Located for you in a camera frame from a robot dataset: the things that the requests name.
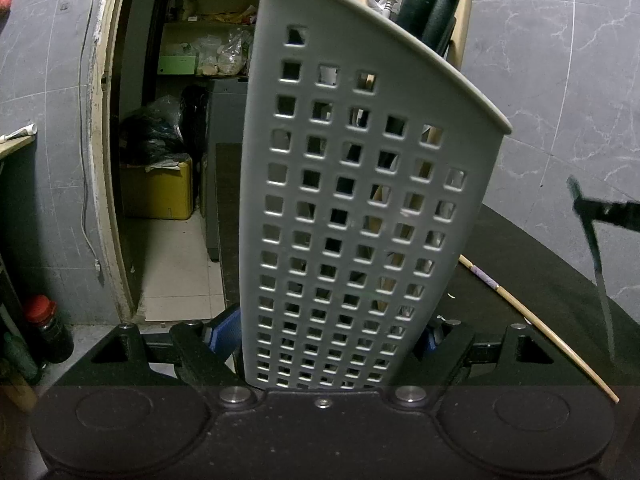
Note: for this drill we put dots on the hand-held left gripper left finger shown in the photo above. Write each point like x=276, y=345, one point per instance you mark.
x=222, y=335

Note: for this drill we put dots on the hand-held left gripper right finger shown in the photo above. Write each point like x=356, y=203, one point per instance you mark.
x=432, y=342

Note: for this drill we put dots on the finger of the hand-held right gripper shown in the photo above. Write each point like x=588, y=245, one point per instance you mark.
x=615, y=214

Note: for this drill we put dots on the white perforated utensil basket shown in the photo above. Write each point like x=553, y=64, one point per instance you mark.
x=262, y=85

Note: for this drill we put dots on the yellow crate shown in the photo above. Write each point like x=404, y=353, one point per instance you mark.
x=160, y=195

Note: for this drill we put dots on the red capped dark bottle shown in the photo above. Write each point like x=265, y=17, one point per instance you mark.
x=50, y=335

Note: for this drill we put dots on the green bottle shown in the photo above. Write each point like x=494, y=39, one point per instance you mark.
x=22, y=360

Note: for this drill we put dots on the grey cabinet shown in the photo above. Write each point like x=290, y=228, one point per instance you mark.
x=225, y=125

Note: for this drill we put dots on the black plastic bag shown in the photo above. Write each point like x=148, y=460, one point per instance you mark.
x=150, y=135

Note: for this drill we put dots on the wooden stick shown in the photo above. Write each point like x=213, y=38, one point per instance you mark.
x=17, y=395

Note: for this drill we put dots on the green box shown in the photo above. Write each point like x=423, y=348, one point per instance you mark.
x=177, y=65

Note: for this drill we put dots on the clear plastic bag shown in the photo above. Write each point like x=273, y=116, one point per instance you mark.
x=225, y=57

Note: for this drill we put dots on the white tube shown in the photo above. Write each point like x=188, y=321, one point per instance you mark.
x=22, y=131

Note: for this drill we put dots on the storage shelf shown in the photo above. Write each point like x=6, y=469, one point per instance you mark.
x=200, y=24

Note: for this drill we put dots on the door frame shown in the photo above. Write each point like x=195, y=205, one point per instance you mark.
x=100, y=135

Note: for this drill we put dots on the wooden wall shelf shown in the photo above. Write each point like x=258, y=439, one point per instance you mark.
x=15, y=146

